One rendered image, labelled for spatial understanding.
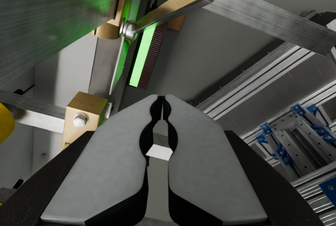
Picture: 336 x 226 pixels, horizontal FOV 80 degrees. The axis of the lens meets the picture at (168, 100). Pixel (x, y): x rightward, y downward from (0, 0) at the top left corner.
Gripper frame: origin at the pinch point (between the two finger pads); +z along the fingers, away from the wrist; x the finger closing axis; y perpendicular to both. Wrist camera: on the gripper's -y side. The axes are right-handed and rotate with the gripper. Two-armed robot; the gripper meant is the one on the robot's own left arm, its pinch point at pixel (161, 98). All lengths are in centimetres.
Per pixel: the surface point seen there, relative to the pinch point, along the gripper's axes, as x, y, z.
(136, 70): -6.6, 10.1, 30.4
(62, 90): -29, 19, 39
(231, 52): 36, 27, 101
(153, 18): -0.8, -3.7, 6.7
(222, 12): 6.6, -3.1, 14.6
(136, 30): -3.0, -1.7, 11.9
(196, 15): 15, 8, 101
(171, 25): 2, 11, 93
